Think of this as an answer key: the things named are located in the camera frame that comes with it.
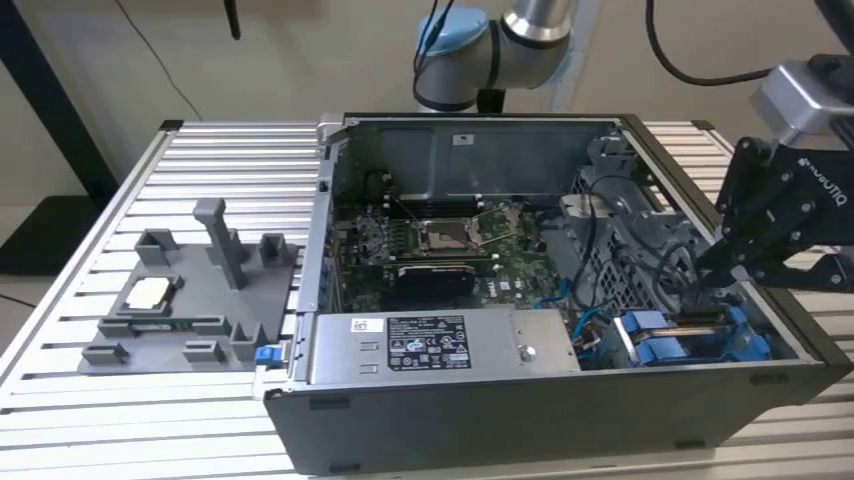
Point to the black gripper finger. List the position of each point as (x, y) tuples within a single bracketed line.
[(748, 200), (821, 275)]

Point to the hard disk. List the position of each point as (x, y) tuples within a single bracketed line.
[(644, 320)]

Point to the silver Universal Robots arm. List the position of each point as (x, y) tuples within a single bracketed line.
[(461, 75)]

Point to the empty blue disk carrier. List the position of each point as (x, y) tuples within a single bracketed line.
[(668, 350)]

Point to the gray metal drive cage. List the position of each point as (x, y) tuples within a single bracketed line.
[(634, 235)]

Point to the green Dell motherboard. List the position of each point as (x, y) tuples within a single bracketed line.
[(521, 270)]

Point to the CPU socket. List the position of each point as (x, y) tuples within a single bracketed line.
[(444, 235)]

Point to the black RAM slots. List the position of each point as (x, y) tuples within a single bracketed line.
[(434, 204)]

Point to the silver power supply unit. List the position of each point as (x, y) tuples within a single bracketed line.
[(494, 345)]

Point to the black graphics card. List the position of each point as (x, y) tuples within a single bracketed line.
[(430, 287)]

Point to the thin metal locking lever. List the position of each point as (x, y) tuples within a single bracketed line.
[(408, 209)]

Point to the black open PC case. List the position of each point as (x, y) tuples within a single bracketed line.
[(468, 425)]

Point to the blue case latch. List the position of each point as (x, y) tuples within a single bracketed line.
[(267, 356)]

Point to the gray parts rack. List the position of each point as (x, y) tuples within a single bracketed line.
[(201, 300)]

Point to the black hanging rod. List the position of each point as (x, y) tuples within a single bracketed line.
[(233, 20)]

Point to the green RAM stick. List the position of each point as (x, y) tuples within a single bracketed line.
[(181, 326)]

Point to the silver CPU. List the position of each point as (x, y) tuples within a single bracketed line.
[(150, 294)]

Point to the black floor base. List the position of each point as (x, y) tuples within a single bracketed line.
[(47, 235)]

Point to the black desk leg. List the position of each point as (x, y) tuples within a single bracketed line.
[(54, 110)]

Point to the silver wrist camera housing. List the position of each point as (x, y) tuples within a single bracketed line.
[(794, 95)]

